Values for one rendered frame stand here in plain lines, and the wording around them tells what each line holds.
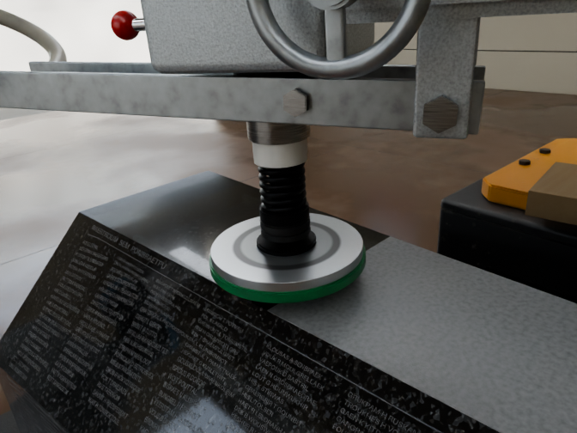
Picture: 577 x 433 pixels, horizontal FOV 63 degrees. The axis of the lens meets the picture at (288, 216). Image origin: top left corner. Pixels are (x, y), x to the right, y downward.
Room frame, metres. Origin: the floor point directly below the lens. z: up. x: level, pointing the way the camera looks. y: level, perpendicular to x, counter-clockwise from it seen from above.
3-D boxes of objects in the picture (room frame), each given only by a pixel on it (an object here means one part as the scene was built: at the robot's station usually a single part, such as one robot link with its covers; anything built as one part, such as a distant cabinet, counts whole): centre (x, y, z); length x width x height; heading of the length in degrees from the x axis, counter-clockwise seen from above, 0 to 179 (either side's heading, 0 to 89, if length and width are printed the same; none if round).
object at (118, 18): (0.57, 0.15, 1.15); 0.08 x 0.03 x 0.03; 67
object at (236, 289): (0.59, 0.01, 0.85); 0.22 x 0.22 x 0.04
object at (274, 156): (0.59, 0.01, 1.00); 0.07 x 0.07 x 0.04
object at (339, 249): (0.59, 0.01, 0.86); 0.21 x 0.21 x 0.01
